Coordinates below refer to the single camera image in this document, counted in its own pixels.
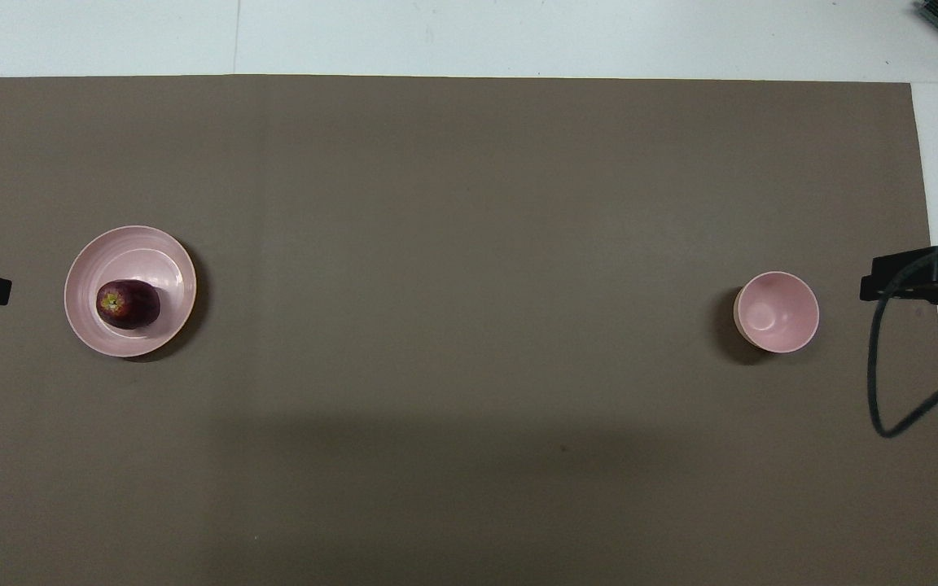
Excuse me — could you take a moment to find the dark red apple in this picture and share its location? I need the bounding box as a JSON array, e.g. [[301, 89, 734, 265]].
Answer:
[[96, 279, 162, 330]]

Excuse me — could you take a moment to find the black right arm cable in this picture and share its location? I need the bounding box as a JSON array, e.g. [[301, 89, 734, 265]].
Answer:
[[867, 243, 938, 439]]

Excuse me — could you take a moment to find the pink bowl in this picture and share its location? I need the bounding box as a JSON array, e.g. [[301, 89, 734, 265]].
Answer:
[[734, 271, 820, 354]]

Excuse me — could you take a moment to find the brown table mat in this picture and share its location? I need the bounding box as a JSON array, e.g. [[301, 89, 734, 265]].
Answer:
[[0, 75, 938, 586]]

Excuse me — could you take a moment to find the pink plate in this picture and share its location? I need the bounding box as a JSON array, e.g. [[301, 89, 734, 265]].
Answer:
[[64, 225, 197, 359]]

